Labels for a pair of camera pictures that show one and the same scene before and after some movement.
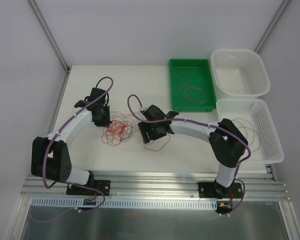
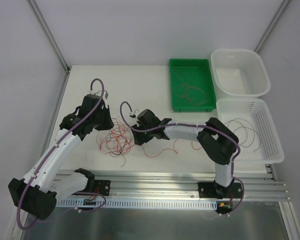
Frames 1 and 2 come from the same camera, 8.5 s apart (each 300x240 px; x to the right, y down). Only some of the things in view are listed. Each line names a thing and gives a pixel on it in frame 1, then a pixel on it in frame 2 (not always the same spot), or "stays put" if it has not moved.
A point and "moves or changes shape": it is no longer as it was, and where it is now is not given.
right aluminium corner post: (277, 16) stays put
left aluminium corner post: (48, 35) stays put
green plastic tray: (192, 85) stays put
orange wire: (157, 151) -> (167, 149)
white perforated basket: (253, 117) stays put
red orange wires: (121, 129) moves or changes shape
